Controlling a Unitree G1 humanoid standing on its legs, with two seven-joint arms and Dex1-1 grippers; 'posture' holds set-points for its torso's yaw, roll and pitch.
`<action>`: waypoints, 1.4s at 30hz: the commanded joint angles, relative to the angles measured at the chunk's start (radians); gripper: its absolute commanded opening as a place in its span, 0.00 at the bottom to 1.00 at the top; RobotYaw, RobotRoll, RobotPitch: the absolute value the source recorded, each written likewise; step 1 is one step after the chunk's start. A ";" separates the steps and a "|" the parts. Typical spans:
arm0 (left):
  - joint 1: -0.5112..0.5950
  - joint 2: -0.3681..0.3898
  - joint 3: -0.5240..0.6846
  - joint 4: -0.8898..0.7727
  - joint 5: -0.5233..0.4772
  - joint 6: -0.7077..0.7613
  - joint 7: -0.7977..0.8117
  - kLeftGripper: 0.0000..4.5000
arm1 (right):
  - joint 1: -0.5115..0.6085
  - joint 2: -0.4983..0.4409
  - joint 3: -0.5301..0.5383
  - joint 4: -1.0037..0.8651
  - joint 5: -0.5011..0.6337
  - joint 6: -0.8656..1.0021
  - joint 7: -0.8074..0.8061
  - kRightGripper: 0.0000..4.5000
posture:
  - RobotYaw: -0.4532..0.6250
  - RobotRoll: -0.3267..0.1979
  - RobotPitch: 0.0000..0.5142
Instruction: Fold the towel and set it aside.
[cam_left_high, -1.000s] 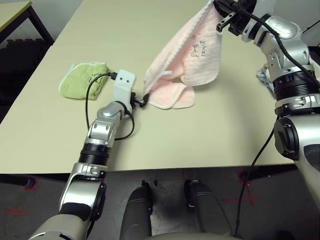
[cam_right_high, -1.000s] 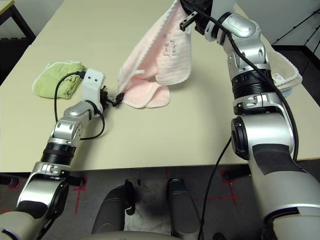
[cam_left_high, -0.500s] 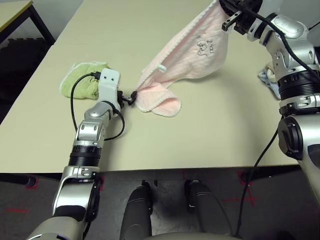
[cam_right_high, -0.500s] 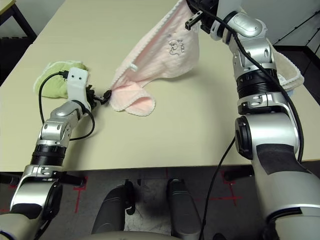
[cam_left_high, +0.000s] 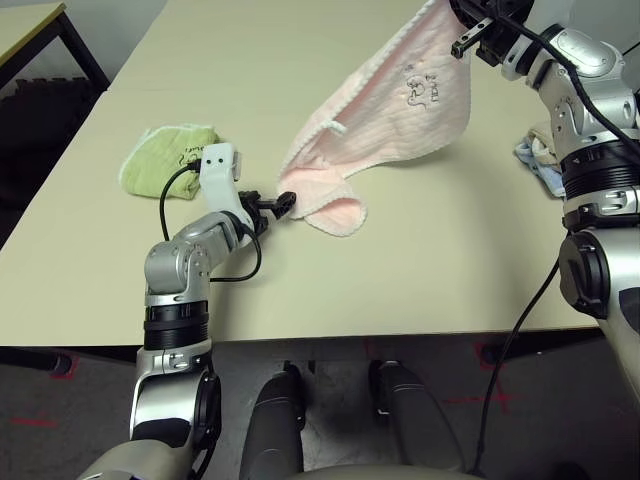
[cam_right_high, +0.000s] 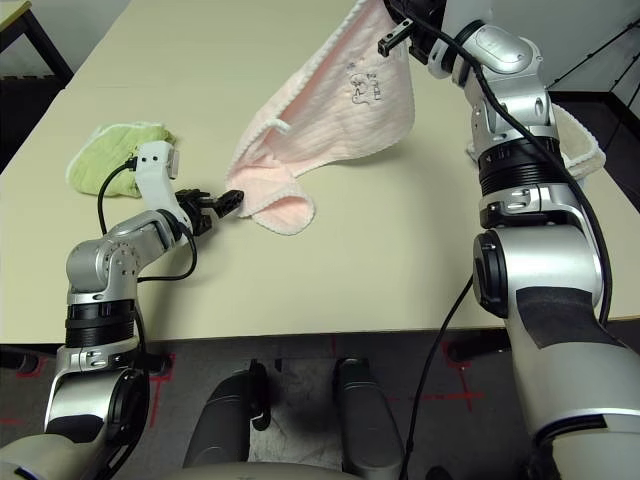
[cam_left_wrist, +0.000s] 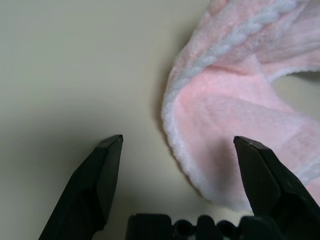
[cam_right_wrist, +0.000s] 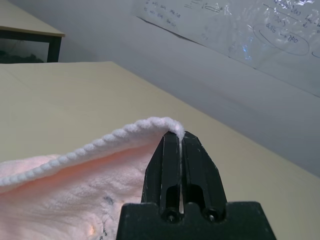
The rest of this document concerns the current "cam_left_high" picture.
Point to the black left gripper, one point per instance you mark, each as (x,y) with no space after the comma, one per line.
(255,215)

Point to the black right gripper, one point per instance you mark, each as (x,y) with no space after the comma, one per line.
(510,25)

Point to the pink terry towel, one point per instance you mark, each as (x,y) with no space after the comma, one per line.
(390,125)

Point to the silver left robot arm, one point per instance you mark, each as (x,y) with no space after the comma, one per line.
(180,260)

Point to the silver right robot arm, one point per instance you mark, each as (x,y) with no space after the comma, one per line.
(585,55)

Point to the green folded towel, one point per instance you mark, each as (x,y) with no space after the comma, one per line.
(150,165)

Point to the beige folded towel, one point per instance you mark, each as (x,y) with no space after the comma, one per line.
(542,137)

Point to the light blue folded towel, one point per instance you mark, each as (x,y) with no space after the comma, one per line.
(547,180)

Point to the grey robot left leg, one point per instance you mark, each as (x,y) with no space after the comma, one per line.
(272,425)

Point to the grey robot leg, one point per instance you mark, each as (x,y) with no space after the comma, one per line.
(272,425)
(415,420)

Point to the grey robot right leg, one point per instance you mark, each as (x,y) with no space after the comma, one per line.
(415,420)

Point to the black foam floor mat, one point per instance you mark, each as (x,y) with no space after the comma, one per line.
(40,140)

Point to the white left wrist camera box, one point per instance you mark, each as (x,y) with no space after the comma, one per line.
(217,175)

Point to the beige table with black frame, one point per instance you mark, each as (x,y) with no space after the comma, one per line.
(25,30)

